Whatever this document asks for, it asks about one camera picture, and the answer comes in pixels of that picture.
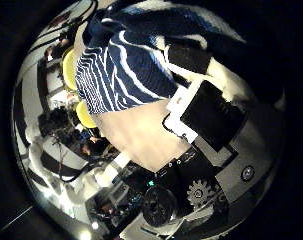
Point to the blue white striped shirt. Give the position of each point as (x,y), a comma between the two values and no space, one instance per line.
(124,73)

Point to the seated dark-haired person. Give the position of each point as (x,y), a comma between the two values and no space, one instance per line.
(92,145)

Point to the plain yellow chair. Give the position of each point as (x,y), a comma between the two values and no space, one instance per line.
(69,66)

